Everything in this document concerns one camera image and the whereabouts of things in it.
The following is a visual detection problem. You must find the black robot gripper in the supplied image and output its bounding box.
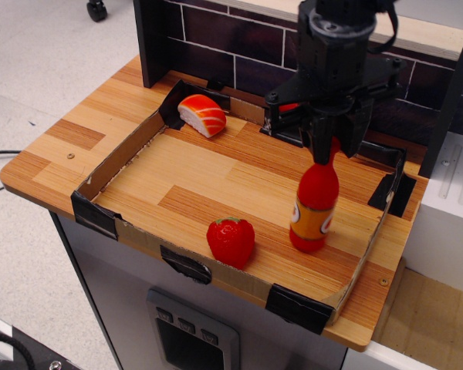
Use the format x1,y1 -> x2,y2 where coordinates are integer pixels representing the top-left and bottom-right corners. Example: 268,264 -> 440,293
265,1 -> 406,165

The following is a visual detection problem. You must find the red hot sauce bottle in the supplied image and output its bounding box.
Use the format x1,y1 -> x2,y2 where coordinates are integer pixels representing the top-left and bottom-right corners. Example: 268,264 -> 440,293
289,137 -> 340,253

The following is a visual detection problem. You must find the red ketchup bottle lying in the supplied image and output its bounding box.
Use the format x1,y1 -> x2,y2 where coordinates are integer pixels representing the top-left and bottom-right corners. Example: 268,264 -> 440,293
279,103 -> 299,113

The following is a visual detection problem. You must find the cardboard fence with black tape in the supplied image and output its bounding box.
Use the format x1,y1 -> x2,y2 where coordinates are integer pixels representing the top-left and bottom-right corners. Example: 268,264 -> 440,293
72,81 -> 410,347

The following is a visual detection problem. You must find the light wooden shelf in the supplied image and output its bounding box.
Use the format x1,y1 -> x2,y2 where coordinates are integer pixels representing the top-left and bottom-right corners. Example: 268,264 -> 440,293
216,0 -> 463,61

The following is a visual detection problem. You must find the salmon nigiri sushi toy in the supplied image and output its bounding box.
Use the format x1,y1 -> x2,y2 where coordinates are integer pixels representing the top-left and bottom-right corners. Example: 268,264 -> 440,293
177,94 -> 227,138

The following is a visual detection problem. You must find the red toy strawberry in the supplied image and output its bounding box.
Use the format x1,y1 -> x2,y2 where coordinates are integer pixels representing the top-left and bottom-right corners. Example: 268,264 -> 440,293
206,217 -> 255,270

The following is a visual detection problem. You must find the white side cabinet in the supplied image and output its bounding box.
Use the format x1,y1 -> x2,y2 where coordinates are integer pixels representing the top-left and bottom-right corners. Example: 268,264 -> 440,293
343,133 -> 463,369

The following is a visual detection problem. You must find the grey oven control panel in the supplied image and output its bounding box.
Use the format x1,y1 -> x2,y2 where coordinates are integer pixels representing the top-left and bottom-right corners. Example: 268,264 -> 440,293
146,289 -> 241,370

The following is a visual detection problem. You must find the black chair caster wheel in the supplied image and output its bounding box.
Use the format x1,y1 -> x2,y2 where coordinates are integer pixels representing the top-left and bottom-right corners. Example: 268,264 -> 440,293
86,0 -> 107,22

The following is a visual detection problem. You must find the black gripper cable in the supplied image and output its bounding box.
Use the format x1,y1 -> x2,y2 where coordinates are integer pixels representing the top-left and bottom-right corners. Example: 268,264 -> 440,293
366,5 -> 399,55

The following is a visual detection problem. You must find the black right post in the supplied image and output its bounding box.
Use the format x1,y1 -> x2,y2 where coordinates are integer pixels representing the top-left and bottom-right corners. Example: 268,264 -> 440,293
418,48 -> 463,179

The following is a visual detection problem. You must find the black corner post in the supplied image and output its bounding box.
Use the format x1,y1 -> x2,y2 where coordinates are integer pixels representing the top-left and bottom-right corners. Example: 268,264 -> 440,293
133,0 -> 183,88

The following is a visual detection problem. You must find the black metal bracket with screw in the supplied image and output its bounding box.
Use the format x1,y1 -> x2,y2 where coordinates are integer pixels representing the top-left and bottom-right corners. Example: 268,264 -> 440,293
12,327 -> 79,370

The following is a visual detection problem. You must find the black braided cable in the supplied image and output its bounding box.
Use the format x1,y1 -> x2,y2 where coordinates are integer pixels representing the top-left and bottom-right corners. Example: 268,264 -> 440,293
0,331 -> 35,370

